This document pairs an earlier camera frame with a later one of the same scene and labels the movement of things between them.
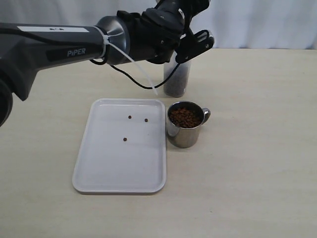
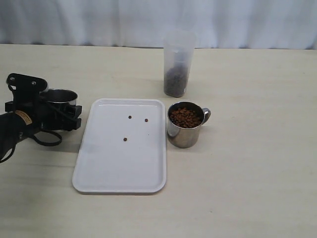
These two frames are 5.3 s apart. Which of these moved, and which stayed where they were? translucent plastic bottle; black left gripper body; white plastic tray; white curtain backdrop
Moved: black left gripper body
Stayed: white curtain backdrop; white plastic tray; translucent plastic bottle
